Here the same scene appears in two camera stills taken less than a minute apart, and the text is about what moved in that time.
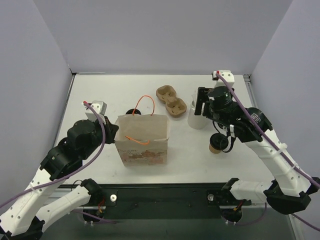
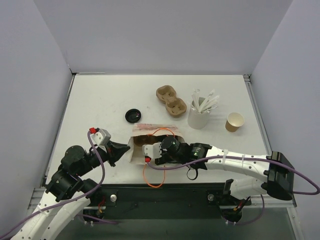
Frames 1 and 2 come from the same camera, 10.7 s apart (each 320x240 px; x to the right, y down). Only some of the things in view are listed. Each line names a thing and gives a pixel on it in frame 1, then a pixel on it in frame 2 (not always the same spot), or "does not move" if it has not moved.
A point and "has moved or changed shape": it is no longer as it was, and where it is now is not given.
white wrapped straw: (194, 98) does not move
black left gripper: (110, 130) to (111, 153)
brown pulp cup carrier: (175, 106) does not move
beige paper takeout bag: (142, 140) has moved or changed shape
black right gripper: (202, 101) to (160, 160)
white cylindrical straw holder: (196, 121) does not move
